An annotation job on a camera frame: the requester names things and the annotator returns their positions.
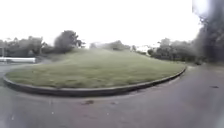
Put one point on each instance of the grass slope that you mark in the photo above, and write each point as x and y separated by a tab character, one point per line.
100	70

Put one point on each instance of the grey stone kerb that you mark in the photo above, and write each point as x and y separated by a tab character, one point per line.
83	92

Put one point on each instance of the row of distant trees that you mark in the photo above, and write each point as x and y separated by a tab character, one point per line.
66	41

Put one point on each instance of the long white wall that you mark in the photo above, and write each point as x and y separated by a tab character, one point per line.
16	60

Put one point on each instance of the grey asphalt road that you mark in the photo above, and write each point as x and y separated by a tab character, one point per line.
150	106

